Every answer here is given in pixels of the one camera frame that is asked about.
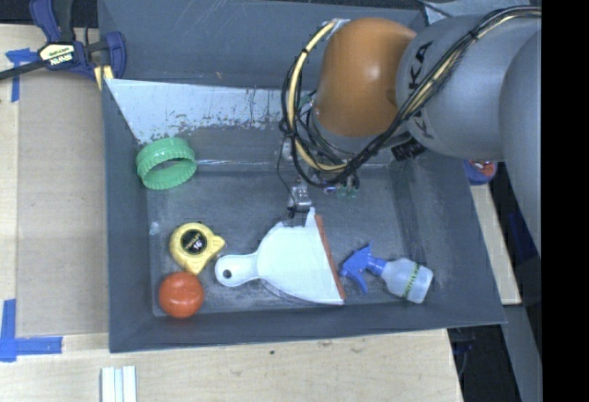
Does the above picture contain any white dustpan with brown edge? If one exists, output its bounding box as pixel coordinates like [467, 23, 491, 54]
[214, 206, 348, 306]

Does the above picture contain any yellow tape measure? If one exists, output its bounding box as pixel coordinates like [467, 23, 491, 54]
[167, 221, 227, 277]

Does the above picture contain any clear spray bottle blue nozzle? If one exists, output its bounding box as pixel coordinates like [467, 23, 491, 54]
[339, 243, 435, 305]

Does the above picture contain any orange ball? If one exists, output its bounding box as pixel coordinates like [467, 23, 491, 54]
[157, 270, 205, 320]

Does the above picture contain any grey metal bin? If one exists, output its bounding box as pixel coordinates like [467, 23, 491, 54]
[96, 0, 508, 354]

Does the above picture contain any black cylinder on white bracket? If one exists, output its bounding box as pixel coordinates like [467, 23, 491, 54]
[389, 138, 427, 163]

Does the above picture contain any green ribbed ring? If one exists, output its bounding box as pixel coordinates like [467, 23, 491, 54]
[134, 136, 199, 191]

